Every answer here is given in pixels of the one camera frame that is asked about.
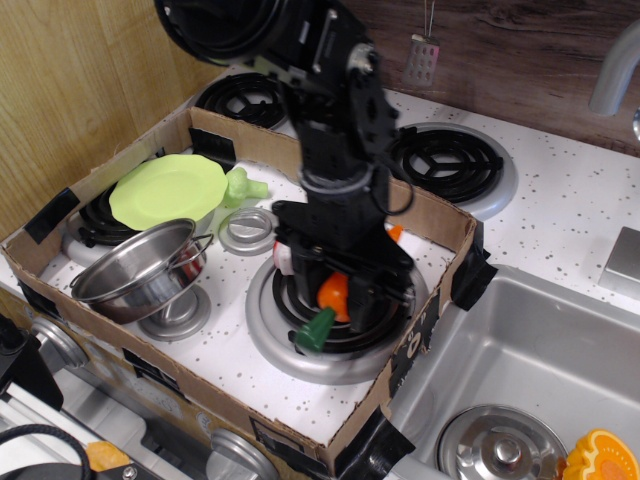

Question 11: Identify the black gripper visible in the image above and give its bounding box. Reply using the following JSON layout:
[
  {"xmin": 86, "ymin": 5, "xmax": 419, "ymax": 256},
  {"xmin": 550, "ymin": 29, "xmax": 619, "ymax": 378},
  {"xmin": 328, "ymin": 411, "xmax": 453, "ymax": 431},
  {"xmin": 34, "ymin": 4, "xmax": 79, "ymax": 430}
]
[{"xmin": 272, "ymin": 184, "xmax": 414, "ymax": 333}]

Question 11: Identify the orange toy carrot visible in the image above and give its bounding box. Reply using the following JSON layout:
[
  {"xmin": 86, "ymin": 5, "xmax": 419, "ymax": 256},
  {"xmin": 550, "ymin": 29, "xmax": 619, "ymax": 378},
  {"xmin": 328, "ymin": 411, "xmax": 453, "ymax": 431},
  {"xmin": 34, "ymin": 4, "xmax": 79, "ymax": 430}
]
[{"xmin": 293, "ymin": 272, "xmax": 357, "ymax": 353}]

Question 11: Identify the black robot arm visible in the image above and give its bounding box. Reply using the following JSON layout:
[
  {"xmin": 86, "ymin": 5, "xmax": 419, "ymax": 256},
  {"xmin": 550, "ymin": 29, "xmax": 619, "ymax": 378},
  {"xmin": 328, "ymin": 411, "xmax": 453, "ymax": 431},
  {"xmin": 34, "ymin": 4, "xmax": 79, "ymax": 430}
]
[{"xmin": 155, "ymin": 1, "xmax": 413, "ymax": 332}]

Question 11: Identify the light green plastic plate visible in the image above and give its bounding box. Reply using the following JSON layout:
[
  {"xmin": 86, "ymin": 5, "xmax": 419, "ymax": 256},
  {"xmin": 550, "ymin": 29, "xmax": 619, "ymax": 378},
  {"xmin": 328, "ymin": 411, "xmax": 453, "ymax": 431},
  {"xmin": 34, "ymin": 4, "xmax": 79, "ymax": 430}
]
[{"xmin": 109, "ymin": 154, "xmax": 228, "ymax": 231}]

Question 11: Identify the red white toy cheese wedge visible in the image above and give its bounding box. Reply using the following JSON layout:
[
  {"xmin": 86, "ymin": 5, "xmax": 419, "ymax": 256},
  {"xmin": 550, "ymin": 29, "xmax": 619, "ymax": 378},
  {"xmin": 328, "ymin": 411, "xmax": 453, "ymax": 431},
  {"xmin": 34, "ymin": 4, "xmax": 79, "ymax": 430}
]
[{"xmin": 272, "ymin": 241, "xmax": 294, "ymax": 276}]

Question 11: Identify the front right black burner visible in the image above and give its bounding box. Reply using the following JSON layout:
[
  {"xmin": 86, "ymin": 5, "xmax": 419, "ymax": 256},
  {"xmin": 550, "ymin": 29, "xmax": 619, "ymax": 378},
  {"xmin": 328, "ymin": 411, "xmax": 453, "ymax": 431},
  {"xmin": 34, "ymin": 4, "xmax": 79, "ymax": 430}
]
[{"xmin": 245, "ymin": 259, "xmax": 429, "ymax": 385}]

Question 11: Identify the black burner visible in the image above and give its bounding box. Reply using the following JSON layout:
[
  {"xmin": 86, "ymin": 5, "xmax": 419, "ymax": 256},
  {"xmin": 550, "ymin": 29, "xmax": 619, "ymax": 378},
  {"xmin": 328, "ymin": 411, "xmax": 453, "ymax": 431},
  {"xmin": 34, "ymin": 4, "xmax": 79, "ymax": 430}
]
[
  {"xmin": 245, "ymin": 259, "xmax": 429, "ymax": 385},
  {"xmin": 62, "ymin": 184, "xmax": 138, "ymax": 267},
  {"xmin": 390, "ymin": 122, "xmax": 518, "ymax": 221},
  {"xmin": 192, "ymin": 73, "xmax": 286, "ymax": 129}
]

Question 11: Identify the silver knob inside fence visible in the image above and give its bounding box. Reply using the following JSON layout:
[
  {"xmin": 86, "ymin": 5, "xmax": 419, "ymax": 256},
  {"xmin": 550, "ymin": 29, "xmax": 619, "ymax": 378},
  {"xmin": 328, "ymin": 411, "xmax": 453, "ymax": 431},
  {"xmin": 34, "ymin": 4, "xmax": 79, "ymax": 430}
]
[{"xmin": 218, "ymin": 207, "xmax": 278, "ymax": 256}]

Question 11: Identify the cardboard fence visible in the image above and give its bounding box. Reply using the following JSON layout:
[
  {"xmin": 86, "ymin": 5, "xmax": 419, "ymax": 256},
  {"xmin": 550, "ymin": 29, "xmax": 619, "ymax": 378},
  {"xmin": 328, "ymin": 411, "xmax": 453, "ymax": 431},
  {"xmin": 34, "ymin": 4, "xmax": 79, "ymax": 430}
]
[{"xmin": 0, "ymin": 106, "xmax": 499, "ymax": 480}]

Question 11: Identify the light green toy broccoli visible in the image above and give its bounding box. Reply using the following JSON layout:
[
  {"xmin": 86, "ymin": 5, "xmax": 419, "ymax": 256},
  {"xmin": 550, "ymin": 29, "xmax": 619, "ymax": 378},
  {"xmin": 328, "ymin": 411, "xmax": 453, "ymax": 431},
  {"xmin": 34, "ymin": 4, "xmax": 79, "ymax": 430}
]
[{"xmin": 223, "ymin": 167, "xmax": 269, "ymax": 208}]

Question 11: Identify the silver knob under pot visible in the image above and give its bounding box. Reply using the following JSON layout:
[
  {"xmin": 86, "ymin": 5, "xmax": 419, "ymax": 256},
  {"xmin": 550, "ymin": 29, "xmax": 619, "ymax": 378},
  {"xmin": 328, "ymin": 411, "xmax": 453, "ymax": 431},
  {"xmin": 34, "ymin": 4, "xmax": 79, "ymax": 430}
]
[{"xmin": 138, "ymin": 286, "xmax": 211, "ymax": 342}]

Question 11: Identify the back right black burner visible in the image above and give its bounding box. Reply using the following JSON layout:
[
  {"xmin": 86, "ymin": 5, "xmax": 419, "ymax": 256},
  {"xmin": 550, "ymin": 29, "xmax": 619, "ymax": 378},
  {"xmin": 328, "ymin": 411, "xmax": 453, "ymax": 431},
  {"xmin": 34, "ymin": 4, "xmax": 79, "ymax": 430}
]
[{"xmin": 390, "ymin": 122, "xmax": 518, "ymax": 221}]

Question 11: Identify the stainless steel pot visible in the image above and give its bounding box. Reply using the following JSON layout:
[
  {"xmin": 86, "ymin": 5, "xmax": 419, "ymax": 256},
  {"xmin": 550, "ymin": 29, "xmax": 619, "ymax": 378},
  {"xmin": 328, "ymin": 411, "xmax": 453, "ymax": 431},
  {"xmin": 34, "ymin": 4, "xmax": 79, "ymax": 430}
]
[{"xmin": 70, "ymin": 219, "xmax": 214, "ymax": 325}]

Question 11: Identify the silver front panel knob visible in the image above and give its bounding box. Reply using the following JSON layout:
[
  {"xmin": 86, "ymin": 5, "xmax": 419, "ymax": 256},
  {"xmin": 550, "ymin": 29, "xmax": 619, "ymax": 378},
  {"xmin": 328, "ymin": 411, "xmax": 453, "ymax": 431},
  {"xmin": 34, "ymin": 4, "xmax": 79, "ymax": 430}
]
[{"xmin": 206, "ymin": 428, "xmax": 280, "ymax": 480}]

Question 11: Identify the silver panel knob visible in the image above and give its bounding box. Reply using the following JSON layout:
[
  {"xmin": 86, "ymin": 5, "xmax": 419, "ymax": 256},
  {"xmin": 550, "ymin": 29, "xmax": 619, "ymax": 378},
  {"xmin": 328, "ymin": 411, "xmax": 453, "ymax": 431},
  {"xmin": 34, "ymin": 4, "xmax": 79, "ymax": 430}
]
[
  {"xmin": 31, "ymin": 317, "xmax": 89, "ymax": 374},
  {"xmin": 206, "ymin": 428, "xmax": 280, "ymax": 480}
]

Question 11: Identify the back left black burner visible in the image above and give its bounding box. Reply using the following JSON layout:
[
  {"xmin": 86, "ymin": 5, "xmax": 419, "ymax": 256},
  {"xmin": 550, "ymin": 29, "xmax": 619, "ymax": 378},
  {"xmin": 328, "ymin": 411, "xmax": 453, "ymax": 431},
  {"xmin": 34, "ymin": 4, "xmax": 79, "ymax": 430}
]
[{"xmin": 192, "ymin": 73, "xmax": 286, "ymax": 129}]

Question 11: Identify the steel pot lid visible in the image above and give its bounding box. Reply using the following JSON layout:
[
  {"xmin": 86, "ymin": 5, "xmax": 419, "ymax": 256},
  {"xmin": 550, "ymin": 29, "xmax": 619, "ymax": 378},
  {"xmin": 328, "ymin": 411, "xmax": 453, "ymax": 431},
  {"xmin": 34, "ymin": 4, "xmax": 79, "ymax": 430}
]
[{"xmin": 435, "ymin": 404, "xmax": 567, "ymax": 479}]

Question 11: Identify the hanging metal grater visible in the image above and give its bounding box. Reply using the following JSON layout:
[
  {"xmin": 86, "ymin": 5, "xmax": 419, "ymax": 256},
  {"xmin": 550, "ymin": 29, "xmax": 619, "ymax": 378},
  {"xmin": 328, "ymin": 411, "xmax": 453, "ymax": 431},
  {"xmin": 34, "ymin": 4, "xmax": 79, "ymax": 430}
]
[{"xmin": 402, "ymin": 34, "xmax": 440, "ymax": 87}]

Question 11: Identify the stainless steel sink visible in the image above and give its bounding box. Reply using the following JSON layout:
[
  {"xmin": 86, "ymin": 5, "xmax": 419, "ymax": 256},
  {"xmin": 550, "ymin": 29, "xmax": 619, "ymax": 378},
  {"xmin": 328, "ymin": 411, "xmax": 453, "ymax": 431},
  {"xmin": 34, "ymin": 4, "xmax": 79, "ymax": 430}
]
[{"xmin": 390, "ymin": 266, "xmax": 639, "ymax": 479}]

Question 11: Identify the front left black burner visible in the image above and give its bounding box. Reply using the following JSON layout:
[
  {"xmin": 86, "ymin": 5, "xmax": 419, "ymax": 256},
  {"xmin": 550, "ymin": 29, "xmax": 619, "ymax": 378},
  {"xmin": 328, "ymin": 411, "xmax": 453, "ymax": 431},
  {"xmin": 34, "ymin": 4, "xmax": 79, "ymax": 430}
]
[{"xmin": 62, "ymin": 184, "xmax": 138, "ymax": 267}]

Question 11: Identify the silver sink block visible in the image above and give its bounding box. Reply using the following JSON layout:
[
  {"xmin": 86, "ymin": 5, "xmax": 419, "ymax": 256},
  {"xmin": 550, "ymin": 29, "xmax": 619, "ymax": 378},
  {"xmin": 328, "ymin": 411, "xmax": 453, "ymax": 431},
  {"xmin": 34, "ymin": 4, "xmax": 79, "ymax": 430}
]
[{"xmin": 598, "ymin": 227, "xmax": 640, "ymax": 300}]

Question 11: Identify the silver left panel knob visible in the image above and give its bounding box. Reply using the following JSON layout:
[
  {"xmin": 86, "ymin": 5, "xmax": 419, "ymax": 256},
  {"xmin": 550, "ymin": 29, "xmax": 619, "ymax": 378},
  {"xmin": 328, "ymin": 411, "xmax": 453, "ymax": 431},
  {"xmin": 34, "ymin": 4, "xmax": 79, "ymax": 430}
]
[{"xmin": 31, "ymin": 317, "xmax": 89, "ymax": 374}]

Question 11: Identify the orange toy fruit half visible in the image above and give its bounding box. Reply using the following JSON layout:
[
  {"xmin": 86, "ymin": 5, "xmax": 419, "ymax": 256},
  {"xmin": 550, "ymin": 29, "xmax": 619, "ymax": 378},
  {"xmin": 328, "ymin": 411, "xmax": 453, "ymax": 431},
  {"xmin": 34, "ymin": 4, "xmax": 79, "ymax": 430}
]
[{"xmin": 562, "ymin": 429, "xmax": 639, "ymax": 480}]

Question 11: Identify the black clamp device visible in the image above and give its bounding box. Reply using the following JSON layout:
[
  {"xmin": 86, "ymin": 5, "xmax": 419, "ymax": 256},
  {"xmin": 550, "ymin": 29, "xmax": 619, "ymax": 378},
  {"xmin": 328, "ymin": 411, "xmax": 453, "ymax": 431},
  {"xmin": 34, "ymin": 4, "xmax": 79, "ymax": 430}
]
[{"xmin": 1, "ymin": 315, "xmax": 64, "ymax": 411}]

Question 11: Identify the silver faucet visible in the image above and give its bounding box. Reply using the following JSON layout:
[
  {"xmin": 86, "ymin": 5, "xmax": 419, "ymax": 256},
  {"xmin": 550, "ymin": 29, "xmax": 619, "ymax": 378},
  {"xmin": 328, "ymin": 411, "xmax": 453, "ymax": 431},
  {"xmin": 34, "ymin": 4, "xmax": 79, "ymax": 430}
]
[{"xmin": 589, "ymin": 20, "xmax": 639, "ymax": 116}]

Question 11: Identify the black cable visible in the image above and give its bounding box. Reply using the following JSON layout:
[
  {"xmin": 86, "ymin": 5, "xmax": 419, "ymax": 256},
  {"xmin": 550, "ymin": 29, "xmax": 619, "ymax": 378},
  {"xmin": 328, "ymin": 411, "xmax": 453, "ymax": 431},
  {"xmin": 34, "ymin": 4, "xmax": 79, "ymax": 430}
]
[{"xmin": 0, "ymin": 423, "xmax": 92, "ymax": 480}]

